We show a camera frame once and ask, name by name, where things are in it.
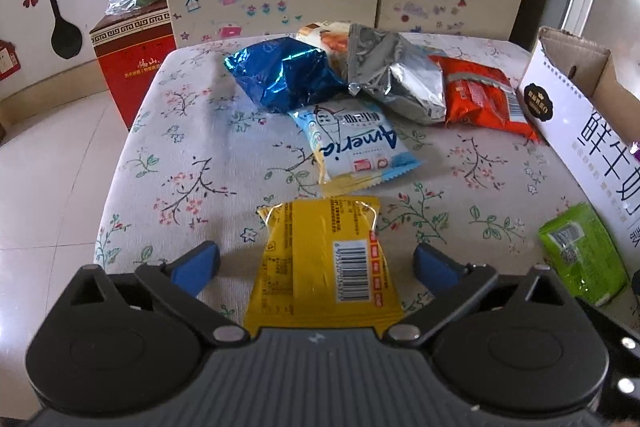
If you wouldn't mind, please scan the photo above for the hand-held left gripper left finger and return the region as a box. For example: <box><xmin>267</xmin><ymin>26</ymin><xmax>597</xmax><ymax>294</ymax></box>
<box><xmin>70</xmin><ymin>241</ymin><xmax>251</xmax><ymax>350</ymax></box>

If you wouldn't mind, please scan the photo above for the white printed cardboard box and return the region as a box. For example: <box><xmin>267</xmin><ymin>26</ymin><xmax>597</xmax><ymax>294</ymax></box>
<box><xmin>515</xmin><ymin>26</ymin><xmax>640</xmax><ymax>253</ymax></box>

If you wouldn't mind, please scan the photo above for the silver foil snack packet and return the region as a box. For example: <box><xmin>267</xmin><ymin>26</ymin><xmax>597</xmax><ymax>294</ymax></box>
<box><xmin>346</xmin><ymin>23</ymin><xmax>447</xmax><ymax>125</ymax></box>

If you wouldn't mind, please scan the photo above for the green snack packet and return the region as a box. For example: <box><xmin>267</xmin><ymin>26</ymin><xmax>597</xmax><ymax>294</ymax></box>
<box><xmin>537</xmin><ymin>202</ymin><xmax>630</xmax><ymax>306</ymax></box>

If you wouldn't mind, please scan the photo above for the yellow snack packet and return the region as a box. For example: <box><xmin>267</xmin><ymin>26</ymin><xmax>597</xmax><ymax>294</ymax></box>
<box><xmin>243</xmin><ymin>196</ymin><xmax>405</xmax><ymax>337</ymax></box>

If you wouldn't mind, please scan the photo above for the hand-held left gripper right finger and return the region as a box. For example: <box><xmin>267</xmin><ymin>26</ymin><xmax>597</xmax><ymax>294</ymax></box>
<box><xmin>382</xmin><ymin>243</ymin><xmax>576</xmax><ymax>350</ymax></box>

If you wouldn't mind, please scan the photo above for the red house wall decal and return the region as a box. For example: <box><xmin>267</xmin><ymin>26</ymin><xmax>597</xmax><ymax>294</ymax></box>
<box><xmin>0</xmin><ymin>39</ymin><xmax>22</xmax><ymax>82</ymax></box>

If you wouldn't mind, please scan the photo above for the red cardboard box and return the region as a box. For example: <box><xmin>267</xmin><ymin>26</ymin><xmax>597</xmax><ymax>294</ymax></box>
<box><xmin>89</xmin><ymin>0</ymin><xmax>177</xmax><ymax>130</ymax></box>

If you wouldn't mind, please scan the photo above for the large blue foil snack packet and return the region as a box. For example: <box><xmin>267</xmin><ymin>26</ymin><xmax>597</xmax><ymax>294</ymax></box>
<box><xmin>223</xmin><ymin>36</ymin><xmax>348</xmax><ymax>114</ymax></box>

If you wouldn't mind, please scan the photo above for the orange-red snack packet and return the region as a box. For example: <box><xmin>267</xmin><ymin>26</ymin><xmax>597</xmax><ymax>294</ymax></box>
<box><xmin>427</xmin><ymin>54</ymin><xmax>541</xmax><ymax>144</ymax></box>

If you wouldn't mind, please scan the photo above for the light blue white snack packet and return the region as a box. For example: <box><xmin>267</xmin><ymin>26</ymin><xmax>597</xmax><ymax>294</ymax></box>
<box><xmin>289</xmin><ymin>103</ymin><xmax>421</xmax><ymax>198</ymax></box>

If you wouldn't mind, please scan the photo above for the cream bread snack packet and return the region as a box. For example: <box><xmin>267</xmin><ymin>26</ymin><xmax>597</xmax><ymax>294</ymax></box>
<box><xmin>295</xmin><ymin>21</ymin><xmax>353</xmax><ymax>72</ymax></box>

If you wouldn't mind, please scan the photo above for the floral tablecloth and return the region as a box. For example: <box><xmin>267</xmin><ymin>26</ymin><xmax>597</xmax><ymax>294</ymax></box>
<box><xmin>94</xmin><ymin>31</ymin><xmax>626</xmax><ymax>338</ymax></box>

